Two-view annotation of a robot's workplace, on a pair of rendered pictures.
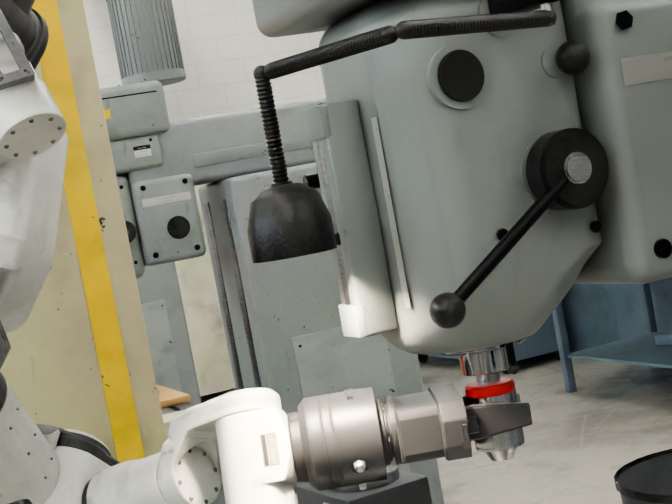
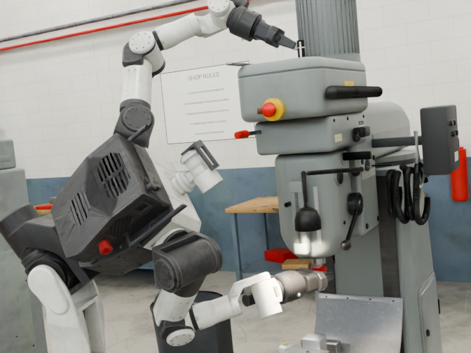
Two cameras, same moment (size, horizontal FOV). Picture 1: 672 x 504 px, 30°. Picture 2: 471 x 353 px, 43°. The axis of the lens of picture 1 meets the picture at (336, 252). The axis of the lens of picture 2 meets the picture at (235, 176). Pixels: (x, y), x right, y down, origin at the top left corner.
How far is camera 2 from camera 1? 1.22 m
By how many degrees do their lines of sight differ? 38
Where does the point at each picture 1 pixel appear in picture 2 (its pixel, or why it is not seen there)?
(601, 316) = not seen: hidden behind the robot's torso
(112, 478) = (206, 307)
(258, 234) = (307, 223)
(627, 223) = (361, 218)
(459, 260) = (338, 230)
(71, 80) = not seen: outside the picture
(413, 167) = (328, 202)
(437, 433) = (316, 282)
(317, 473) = (289, 298)
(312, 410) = (285, 278)
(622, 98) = (362, 183)
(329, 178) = (299, 204)
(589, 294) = not seen: hidden behind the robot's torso
